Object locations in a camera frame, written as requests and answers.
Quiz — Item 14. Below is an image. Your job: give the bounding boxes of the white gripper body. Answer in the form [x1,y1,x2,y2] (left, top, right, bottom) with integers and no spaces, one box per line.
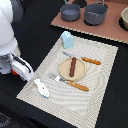
[10,53,34,81]

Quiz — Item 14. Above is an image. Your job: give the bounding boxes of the light blue toy carton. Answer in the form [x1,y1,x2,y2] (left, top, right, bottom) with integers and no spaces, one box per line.
[61,31,74,48]

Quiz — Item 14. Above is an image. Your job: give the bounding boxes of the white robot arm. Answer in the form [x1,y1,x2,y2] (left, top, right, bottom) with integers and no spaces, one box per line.
[0,0,34,81]

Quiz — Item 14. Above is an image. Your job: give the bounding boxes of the round beige plate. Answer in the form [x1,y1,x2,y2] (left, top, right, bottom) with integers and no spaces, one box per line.
[59,57,87,81]

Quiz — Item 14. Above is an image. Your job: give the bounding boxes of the beige woven placemat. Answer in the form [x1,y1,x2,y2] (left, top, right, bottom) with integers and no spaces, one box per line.
[17,36,118,128]

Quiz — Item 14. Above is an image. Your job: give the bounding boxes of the small grey pot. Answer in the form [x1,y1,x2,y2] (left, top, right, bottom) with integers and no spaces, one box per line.
[60,4,81,21]

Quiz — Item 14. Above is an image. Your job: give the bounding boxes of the large grey pot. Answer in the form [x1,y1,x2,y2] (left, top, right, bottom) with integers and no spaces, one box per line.
[84,3,107,25]

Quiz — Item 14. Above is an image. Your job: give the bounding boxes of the beige bowl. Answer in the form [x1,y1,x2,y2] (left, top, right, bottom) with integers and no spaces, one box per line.
[121,7,128,30]

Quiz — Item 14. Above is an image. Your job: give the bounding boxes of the fork with wooden handle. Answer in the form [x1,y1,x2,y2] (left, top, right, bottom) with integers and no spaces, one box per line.
[48,73,89,91]

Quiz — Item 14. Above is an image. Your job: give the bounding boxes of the knife with wooden handle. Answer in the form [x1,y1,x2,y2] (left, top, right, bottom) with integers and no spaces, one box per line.
[62,51,101,65]

